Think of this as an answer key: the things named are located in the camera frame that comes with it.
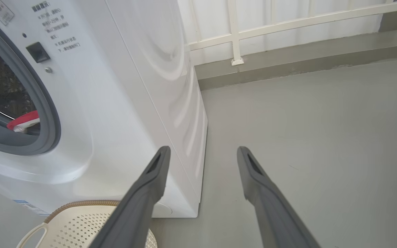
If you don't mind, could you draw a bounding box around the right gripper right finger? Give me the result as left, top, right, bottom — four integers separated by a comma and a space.
236, 146, 321, 248

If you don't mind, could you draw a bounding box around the blue energy label sticker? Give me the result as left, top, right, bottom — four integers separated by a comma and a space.
12, 199, 49, 216

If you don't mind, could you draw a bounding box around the grey concrete curb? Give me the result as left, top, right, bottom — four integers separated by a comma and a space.
194, 26, 397, 91

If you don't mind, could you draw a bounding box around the white front-load washing machine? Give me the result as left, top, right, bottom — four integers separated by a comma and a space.
0, 0, 208, 218

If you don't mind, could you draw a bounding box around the white metal railing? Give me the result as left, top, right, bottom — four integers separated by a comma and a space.
188, 0, 397, 66

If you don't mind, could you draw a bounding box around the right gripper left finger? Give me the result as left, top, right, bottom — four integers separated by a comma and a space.
88, 146, 171, 248

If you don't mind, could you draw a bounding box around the red and white garment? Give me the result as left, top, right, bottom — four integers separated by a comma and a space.
7, 110, 40, 133

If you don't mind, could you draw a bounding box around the round drain filter cover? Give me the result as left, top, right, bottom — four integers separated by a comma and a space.
152, 203, 173, 218

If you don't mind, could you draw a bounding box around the grey square post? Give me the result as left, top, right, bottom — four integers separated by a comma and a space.
379, 0, 397, 32

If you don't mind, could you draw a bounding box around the cream perforated laundry basket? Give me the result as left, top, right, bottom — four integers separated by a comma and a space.
16, 200, 157, 248

